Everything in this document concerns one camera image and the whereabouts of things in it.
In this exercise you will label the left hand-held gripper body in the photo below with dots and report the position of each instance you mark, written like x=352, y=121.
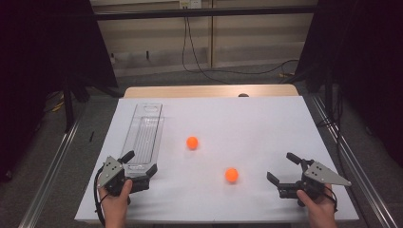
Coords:
x=111, y=172

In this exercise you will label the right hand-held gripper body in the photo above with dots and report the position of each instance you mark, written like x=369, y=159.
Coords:
x=320, y=174

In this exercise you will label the clear plastic box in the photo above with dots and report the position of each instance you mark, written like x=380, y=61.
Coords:
x=144, y=139

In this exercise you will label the orange ball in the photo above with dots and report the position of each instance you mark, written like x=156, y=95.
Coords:
x=192, y=142
x=231, y=174

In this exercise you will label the person's right hand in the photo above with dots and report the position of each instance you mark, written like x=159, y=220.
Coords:
x=321, y=205

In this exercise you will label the person's left hand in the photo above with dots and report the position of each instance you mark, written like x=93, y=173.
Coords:
x=115, y=204

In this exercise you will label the small black stick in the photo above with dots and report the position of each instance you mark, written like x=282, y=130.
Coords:
x=92, y=136

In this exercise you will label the white table cover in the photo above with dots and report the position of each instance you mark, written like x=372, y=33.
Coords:
x=253, y=133

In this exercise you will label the black metal stand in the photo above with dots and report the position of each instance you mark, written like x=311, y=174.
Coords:
x=68, y=107
x=329, y=95

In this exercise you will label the wooden table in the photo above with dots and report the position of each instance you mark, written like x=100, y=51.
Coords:
x=190, y=91

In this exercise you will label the long beige desk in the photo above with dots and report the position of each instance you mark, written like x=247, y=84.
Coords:
x=253, y=34

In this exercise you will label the black curtain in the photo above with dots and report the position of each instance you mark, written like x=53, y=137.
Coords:
x=38, y=47
x=364, y=47

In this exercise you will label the metal floor rail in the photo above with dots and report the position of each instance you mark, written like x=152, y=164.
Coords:
x=358, y=171
x=47, y=180

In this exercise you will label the white wall socket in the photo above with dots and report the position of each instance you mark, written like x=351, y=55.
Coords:
x=190, y=3

